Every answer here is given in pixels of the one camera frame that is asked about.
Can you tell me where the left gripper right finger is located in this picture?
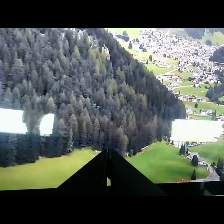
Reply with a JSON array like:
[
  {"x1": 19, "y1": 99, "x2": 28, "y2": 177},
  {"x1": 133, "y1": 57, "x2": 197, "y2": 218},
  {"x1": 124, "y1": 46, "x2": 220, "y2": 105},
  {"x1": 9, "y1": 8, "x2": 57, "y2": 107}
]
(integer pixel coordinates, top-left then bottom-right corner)
[{"x1": 107, "y1": 148, "x2": 168, "y2": 197}]

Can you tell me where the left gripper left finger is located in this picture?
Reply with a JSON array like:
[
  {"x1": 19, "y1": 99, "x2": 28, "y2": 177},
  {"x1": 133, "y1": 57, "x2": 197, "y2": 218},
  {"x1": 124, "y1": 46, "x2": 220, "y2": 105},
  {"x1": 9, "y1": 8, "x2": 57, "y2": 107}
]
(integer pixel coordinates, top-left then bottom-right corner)
[{"x1": 56, "y1": 148, "x2": 109, "y2": 197}]

